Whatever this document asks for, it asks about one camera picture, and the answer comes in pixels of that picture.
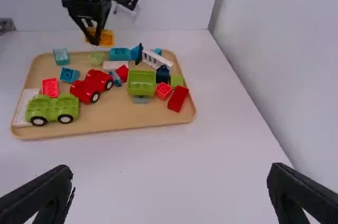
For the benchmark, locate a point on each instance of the clear teal toy brick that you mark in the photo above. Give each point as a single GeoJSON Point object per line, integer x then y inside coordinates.
{"type": "Point", "coordinates": [62, 56]}

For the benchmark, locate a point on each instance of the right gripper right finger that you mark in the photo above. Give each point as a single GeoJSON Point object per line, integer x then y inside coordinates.
{"type": "Point", "coordinates": [303, 200]}

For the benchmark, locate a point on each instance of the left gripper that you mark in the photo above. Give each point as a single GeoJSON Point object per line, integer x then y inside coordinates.
{"type": "Point", "coordinates": [87, 2]}

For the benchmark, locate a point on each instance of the red toy brick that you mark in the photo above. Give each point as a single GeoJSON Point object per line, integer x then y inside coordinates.
{"type": "Point", "coordinates": [50, 87]}
{"type": "Point", "coordinates": [122, 73]}
{"type": "Point", "coordinates": [163, 91]}
{"type": "Point", "coordinates": [178, 99]}

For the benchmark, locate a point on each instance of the cyan sloped toy brick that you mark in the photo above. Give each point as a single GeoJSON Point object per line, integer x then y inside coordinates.
{"type": "Point", "coordinates": [157, 51]}

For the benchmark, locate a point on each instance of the yellow toy brick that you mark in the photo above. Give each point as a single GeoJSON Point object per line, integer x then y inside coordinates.
{"type": "Point", "coordinates": [108, 38]}

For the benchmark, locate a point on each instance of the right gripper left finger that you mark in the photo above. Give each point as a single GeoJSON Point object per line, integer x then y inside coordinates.
{"type": "Point", "coordinates": [31, 203]}

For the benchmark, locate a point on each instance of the tan tray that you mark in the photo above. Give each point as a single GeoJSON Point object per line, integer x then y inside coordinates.
{"type": "Point", "coordinates": [118, 118]}

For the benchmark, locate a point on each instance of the long white slotted toy brick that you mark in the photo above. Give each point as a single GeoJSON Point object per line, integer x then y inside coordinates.
{"type": "Point", "coordinates": [157, 59]}

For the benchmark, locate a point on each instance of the white flat toy brick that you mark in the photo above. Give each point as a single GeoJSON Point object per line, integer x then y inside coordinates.
{"type": "Point", "coordinates": [114, 66]}
{"type": "Point", "coordinates": [23, 107]}

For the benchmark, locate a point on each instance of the pale green toy brick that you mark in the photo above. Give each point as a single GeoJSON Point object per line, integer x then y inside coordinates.
{"type": "Point", "coordinates": [96, 58]}

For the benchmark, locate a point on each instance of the blue and grey toy brick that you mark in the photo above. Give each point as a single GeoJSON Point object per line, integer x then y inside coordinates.
{"type": "Point", "coordinates": [116, 79]}

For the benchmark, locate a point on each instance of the red toy car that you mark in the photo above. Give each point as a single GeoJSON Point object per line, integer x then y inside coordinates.
{"type": "Point", "coordinates": [91, 85]}

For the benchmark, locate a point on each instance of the green toy car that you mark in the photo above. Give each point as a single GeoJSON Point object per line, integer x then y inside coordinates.
{"type": "Point", "coordinates": [52, 107]}

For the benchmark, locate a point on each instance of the dark blue toy brick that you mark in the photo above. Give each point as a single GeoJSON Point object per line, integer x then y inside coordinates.
{"type": "Point", "coordinates": [162, 74]}

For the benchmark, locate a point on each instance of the large green hollow toy brick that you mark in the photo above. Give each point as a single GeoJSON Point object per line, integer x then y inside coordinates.
{"type": "Point", "coordinates": [141, 84]}

